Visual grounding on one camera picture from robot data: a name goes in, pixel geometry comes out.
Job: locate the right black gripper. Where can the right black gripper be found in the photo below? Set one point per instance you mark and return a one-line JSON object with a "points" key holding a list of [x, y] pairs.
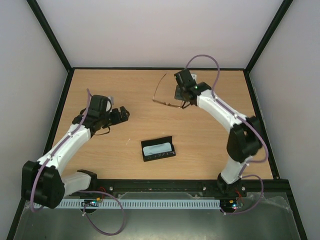
{"points": [[185, 95]]}

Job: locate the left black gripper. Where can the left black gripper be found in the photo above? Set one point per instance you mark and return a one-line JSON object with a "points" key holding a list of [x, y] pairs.
{"points": [[117, 119]]}

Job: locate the brown tortoiseshell sunglasses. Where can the brown tortoiseshell sunglasses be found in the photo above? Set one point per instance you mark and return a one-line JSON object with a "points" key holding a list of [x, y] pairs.
{"points": [[165, 91]]}

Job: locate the black glasses case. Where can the black glasses case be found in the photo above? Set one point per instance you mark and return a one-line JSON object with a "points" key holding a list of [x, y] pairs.
{"points": [[158, 141]]}

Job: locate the blue cleaning cloth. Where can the blue cleaning cloth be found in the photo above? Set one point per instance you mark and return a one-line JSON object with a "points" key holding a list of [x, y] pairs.
{"points": [[157, 149]]}

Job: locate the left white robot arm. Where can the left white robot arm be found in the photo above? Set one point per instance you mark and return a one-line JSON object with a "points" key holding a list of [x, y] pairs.
{"points": [[42, 181]]}

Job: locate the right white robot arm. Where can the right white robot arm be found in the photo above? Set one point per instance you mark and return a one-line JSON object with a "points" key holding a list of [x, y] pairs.
{"points": [[244, 133]]}

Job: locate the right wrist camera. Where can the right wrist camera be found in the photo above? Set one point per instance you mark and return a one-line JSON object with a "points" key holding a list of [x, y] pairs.
{"points": [[194, 76]]}

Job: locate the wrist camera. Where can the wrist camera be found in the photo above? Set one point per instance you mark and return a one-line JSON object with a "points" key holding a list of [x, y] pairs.
{"points": [[194, 76], [110, 103]]}

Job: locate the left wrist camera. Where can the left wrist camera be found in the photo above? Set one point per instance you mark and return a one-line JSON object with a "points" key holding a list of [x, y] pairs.
{"points": [[110, 103]]}

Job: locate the white slotted cable duct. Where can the white slotted cable duct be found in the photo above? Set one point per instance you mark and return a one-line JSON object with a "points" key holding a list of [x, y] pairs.
{"points": [[141, 204]]}

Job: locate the black aluminium frame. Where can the black aluminium frame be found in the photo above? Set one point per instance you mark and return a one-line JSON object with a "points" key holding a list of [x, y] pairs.
{"points": [[274, 185]]}

